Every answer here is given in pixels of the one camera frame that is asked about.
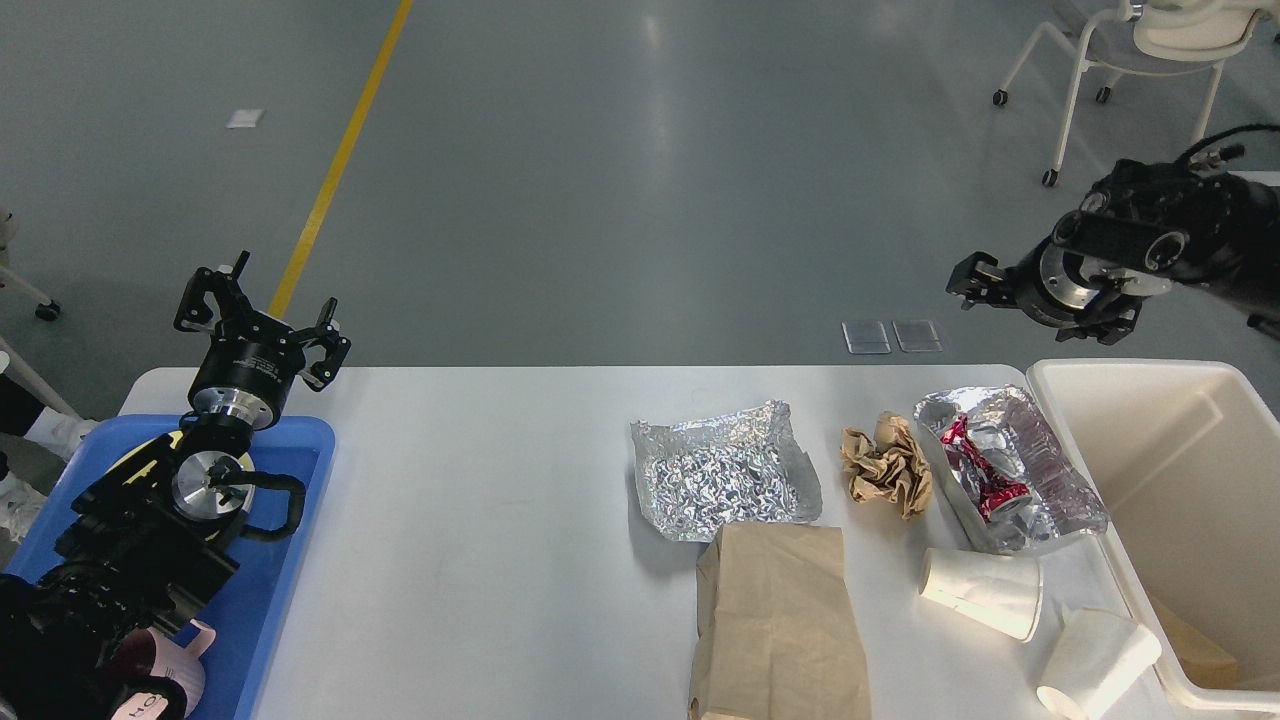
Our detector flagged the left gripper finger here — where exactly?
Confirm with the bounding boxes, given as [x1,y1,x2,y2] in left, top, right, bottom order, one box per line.
[280,299,351,392]
[173,251,259,343]

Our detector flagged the yellow plastic plate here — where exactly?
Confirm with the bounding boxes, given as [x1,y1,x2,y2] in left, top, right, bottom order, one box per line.
[108,430,256,550]

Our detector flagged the person in black clothes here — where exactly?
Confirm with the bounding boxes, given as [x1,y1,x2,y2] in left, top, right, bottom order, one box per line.
[1,375,99,543]

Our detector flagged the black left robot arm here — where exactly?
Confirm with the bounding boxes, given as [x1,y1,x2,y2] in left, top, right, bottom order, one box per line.
[3,252,351,719]

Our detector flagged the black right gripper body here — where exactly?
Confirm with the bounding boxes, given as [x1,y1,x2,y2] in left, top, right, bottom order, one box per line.
[1010,238,1151,331]

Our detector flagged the crumpled aluminium foil sheet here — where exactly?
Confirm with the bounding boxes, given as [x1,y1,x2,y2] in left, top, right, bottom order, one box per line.
[630,400,823,543]

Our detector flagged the crumpled brown paper ball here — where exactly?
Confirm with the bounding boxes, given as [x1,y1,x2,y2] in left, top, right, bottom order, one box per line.
[840,411,934,521]

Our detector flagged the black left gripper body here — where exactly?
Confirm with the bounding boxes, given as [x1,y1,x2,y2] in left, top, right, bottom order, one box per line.
[188,340,305,430]

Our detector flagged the white wheeled chair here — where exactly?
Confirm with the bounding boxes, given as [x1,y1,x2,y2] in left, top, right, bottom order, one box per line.
[991,1,1277,188]

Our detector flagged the beige plastic bin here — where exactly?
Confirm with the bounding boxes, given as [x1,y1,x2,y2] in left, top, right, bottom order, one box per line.
[1027,359,1279,719]

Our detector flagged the clear floor plate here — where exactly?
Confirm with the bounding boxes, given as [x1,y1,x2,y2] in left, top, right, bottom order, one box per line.
[842,320,893,355]
[891,319,945,354]

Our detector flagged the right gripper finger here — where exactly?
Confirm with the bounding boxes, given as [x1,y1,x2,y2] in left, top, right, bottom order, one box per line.
[1065,305,1142,347]
[946,252,1018,310]

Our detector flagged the white bar on floor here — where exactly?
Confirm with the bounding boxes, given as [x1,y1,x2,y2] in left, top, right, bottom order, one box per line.
[1234,170,1280,188]

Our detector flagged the left clear floor plate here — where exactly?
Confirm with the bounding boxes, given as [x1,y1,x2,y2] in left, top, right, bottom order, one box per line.
[842,320,893,355]

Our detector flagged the right clear floor plate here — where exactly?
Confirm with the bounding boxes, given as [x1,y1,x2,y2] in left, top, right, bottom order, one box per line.
[891,319,945,354]

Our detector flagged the brown paper bag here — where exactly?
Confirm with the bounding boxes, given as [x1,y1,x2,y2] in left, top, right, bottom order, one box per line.
[1148,594,1239,691]
[687,521,872,719]

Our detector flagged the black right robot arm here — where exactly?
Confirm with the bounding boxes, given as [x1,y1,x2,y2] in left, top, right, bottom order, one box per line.
[946,123,1279,346]

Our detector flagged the blue plastic tray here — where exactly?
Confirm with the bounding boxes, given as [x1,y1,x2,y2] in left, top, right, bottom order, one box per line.
[3,415,337,719]

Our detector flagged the pink ribbed mug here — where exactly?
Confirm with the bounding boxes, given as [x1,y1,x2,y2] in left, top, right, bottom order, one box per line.
[102,619,218,719]

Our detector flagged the white paper cup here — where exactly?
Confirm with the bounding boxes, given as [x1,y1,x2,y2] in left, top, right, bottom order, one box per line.
[918,548,1044,643]
[1036,609,1162,719]

